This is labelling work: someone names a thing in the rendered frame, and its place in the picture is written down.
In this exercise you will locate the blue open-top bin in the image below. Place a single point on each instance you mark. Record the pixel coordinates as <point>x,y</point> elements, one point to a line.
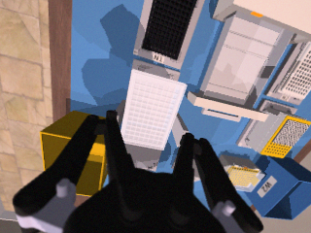
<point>286,178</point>

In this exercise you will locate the black multiwell plate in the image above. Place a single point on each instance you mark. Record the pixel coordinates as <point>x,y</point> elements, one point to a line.
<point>167,26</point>

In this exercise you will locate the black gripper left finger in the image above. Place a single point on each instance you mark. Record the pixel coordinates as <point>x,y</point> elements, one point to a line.
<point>46,202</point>

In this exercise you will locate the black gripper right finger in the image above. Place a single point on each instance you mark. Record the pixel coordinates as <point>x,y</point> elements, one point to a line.
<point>223,200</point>

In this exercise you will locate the blue bench mat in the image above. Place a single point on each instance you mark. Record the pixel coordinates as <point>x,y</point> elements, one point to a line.
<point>103,38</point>

